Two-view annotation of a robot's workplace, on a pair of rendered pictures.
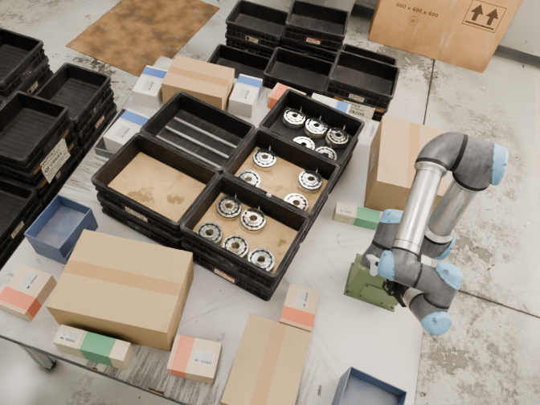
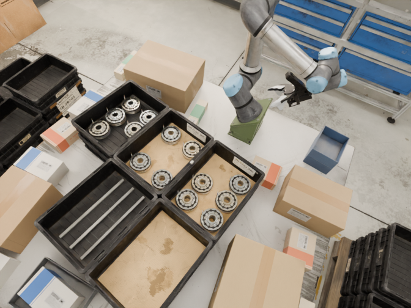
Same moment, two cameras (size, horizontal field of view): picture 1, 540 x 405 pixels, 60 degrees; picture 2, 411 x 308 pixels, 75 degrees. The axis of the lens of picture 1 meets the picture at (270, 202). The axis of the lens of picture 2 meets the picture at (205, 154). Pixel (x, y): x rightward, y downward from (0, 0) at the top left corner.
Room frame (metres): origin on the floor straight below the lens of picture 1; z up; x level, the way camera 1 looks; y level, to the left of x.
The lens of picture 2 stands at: (0.88, 0.58, 2.01)
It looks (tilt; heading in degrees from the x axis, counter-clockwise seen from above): 59 degrees down; 282
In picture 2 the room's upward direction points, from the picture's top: 9 degrees clockwise
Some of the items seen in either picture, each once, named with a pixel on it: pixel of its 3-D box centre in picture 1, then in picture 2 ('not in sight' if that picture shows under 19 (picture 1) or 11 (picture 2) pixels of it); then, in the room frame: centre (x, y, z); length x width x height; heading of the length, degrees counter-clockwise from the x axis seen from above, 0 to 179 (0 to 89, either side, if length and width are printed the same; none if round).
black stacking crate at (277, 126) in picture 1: (310, 133); (123, 121); (1.49, -0.12, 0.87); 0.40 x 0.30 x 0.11; 71
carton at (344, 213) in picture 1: (361, 217); (196, 116); (1.19, -0.41, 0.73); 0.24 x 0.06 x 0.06; 87
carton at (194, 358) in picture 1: (194, 358); (298, 249); (0.45, 0.15, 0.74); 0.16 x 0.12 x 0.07; 89
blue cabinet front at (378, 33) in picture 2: not in sight; (388, 56); (-0.07, -1.80, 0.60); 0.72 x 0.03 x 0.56; 172
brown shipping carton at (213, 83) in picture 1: (198, 88); (16, 208); (1.73, 0.46, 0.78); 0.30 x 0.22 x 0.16; 87
